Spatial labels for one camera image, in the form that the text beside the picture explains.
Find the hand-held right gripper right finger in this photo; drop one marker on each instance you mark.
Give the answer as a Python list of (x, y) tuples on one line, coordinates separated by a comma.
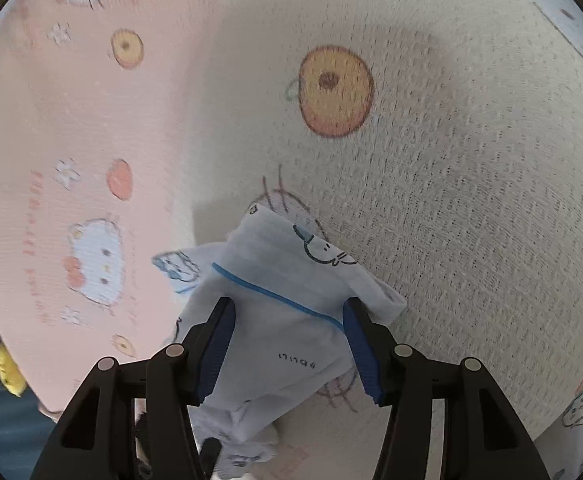
[(364, 355)]

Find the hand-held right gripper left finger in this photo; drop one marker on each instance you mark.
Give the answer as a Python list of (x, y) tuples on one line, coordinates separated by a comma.
[(217, 345)]

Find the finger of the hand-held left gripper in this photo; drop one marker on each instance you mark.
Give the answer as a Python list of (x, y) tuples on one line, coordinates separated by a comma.
[(210, 455)]

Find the white printed pajama top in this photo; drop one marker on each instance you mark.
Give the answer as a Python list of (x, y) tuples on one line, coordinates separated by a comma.
[(281, 335)]

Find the pink and cream printed blanket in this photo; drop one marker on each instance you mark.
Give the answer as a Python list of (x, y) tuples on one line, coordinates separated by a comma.
[(446, 210)]

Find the yellow plush toy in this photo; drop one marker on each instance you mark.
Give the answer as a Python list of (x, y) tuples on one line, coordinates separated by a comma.
[(10, 370)]

